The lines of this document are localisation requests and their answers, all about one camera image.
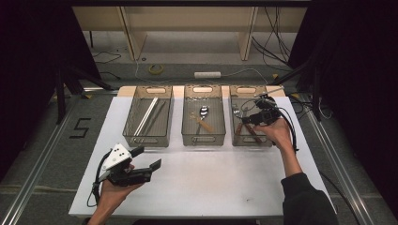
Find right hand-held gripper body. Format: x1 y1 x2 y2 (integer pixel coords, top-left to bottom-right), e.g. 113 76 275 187
248 86 285 128

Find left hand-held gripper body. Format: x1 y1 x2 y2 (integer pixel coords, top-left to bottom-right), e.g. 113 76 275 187
98 142 154 188

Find wooden-handled knife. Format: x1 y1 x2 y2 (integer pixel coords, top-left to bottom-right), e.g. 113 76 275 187
241 107 264 144

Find transparent grey plastic bin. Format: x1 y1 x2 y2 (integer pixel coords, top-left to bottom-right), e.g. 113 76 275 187
229 84 280 148
122 85 175 148
181 84 227 147

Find pair of metal chopsticks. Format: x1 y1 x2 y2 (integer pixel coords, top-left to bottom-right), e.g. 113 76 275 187
133 97 158 137
136 97 160 137

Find long metal spoon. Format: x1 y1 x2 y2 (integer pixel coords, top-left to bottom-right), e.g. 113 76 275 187
193 105 210 143

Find person's right hand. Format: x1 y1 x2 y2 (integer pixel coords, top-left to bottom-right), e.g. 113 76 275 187
253 119 294 153

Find person's left hand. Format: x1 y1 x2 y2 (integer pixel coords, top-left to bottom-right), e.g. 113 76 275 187
99 164 145 210

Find white table mat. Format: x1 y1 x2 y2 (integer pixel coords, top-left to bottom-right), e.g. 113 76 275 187
69 95 337 218

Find black metal stand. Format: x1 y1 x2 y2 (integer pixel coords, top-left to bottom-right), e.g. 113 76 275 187
268 57 323 122
55 64 115 126

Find white power strip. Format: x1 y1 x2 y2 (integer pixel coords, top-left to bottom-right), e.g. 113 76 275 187
193 71 222 80

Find yellow tape roll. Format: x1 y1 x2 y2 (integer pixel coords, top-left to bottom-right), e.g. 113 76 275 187
147 64 164 76

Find black curtain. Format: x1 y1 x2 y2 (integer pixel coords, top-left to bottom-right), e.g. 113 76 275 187
287 0 398 217
0 0 101 182

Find beige wooden desk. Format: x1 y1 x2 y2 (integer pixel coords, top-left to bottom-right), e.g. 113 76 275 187
72 6 308 62

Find right hand-held gripper black cable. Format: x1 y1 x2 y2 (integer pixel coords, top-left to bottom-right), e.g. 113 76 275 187
268 101 360 225

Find hand-held gripper black cable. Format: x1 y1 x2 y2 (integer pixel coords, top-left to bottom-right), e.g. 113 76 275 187
86 151 113 208
268 101 360 225

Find left hand-held gripper black cable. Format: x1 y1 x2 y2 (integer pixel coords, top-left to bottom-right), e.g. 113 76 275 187
86 151 113 208

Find white power cable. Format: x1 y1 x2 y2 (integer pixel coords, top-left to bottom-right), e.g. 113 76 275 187
134 57 269 86

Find short aluminium floor rail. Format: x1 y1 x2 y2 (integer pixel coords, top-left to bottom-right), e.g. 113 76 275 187
82 86 120 95

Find bundle of black cables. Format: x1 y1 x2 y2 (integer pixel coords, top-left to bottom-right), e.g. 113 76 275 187
252 7 294 68

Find thin black floor cable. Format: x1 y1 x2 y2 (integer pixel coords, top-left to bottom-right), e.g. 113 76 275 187
99 70 122 81
92 51 122 66

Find long aluminium floor rail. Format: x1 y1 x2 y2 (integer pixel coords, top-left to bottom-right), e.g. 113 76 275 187
304 106 376 225
0 93 83 225

